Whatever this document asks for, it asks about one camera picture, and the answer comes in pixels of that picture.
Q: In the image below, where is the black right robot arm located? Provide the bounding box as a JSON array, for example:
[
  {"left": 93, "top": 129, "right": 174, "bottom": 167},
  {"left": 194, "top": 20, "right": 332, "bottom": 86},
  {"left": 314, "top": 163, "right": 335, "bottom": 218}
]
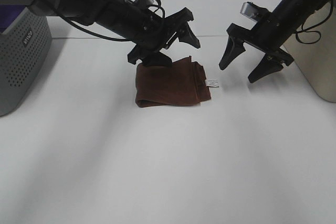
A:
[{"left": 219, "top": 0, "right": 333, "bottom": 83}]

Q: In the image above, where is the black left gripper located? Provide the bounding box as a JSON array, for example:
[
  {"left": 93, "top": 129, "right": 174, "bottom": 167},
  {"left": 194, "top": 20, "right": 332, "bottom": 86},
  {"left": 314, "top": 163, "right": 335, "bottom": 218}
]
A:
[{"left": 99, "top": 2, "right": 201, "bottom": 67}]

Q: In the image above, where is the brown towel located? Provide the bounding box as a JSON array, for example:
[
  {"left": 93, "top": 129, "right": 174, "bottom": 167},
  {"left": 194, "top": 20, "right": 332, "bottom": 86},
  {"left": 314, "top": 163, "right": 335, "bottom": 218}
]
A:
[{"left": 135, "top": 56, "right": 211, "bottom": 108}]

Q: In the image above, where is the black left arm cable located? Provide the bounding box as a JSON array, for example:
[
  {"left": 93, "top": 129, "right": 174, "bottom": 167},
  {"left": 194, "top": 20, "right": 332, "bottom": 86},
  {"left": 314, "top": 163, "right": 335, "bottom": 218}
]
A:
[{"left": 61, "top": 3, "right": 166, "bottom": 42}]

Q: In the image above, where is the purple cloth in basket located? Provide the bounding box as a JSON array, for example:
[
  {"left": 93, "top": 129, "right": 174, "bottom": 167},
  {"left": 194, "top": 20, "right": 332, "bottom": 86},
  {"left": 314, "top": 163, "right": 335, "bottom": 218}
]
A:
[{"left": 0, "top": 5, "right": 25, "bottom": 33}]

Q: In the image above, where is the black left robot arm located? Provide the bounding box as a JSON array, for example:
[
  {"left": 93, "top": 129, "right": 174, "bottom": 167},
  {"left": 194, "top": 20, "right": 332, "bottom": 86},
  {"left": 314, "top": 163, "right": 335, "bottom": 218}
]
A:
[{"left": 1, "top": 0, "right": 201, "bottom": 67}]

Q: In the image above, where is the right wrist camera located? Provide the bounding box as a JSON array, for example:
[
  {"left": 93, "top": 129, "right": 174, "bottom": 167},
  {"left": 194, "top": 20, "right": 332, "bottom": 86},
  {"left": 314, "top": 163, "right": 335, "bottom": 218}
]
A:
[{"left": 240, "top": 2, "right": 269, "bottom": 22}]

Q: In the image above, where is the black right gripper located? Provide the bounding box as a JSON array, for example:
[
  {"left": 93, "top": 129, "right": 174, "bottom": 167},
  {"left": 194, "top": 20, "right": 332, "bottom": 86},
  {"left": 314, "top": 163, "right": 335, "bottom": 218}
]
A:
[{"left": 219, "top": 12, "right": 293, "bottom": 83}]

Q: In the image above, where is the grey perforated laundry basket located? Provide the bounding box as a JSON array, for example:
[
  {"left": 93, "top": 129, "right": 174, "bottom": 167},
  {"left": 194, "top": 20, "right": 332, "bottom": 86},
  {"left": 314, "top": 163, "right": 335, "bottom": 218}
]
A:
[{"left": 1, "top": 8, "right": 51, "bottom": 116}]

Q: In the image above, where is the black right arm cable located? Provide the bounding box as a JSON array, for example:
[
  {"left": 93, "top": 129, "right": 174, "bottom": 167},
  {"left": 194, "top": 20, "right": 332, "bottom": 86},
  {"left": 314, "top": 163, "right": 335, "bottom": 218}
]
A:
[{"left": 295, "top": 0, "right": 336, "bottom": 44}]

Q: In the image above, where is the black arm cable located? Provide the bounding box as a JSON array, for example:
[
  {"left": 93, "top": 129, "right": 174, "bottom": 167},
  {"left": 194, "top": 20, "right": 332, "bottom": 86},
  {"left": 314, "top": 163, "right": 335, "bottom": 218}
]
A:
[
  {"left": 61, "top": 3, "right": 166, "bottom": 42},
  {"left": 295, "top": 0, "right": 336, "bottom": 44}
]

